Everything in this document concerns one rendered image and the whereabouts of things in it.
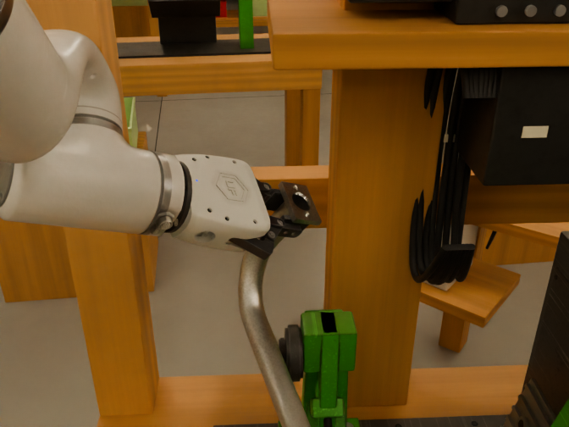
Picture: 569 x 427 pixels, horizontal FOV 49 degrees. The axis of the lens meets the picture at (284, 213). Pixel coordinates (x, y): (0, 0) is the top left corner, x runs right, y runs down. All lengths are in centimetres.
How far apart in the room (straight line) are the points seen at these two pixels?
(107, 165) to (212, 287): 238
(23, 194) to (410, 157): 52
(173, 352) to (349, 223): 178
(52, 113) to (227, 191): 26
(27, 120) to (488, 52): 48
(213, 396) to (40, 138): 77
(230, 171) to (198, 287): 228
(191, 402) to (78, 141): 66
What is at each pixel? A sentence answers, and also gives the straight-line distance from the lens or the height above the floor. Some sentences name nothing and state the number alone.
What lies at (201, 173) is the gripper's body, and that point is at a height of 141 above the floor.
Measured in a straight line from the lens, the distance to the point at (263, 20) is 746.
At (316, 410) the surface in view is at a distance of 88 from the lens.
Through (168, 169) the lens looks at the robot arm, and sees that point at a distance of 61.
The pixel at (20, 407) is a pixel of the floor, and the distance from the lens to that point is 253.
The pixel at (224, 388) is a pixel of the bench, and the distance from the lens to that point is 116.
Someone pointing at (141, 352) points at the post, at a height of 102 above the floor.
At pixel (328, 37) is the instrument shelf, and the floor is 153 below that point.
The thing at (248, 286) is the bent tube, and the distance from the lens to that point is 78.
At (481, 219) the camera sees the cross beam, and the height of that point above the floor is 119.
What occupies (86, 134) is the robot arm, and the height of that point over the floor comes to 148.
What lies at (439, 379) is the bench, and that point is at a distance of 120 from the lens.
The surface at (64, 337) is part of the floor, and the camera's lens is 279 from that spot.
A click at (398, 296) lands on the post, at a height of 111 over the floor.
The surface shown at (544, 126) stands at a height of 143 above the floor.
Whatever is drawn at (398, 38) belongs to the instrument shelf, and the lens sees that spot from 69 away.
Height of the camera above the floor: 168
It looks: 28 degrees down
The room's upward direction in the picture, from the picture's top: straight up
